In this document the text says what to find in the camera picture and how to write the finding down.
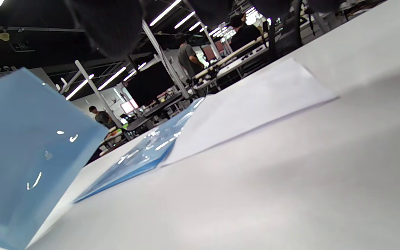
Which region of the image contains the person's right hand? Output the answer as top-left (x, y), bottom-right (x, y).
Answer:
top-left (65, 0), bottom-right (347, 58)

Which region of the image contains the white paper sheet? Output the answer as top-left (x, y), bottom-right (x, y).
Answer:
top-left (160, 57), bottom-right (338, 167)

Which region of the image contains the row of ceiling light tubes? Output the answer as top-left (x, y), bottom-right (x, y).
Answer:
top-left (0, 0), bottom-right (256, 101)

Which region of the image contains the white pillar with number sign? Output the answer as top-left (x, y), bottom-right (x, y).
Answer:
top-left (141, 19), bottom-right (191, 100)

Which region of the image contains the white support pillar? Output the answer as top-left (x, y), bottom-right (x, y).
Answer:
top-left (74, 60), bottom-right (123, 128)

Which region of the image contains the black computer monitor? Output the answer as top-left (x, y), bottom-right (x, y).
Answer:
top-left (125, 62), bottom-right (175, 106)

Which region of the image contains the small bright monitor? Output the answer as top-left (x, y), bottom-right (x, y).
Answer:
top-left (121, 99), bottom-right (139, 114)

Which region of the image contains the white background workbench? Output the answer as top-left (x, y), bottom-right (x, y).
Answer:
top-left (193, 33), bottom-right (270, 89)

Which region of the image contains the black mesh office chair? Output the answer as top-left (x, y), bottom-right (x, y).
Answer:
top-left (268, 0), bottom-right (303, 59)

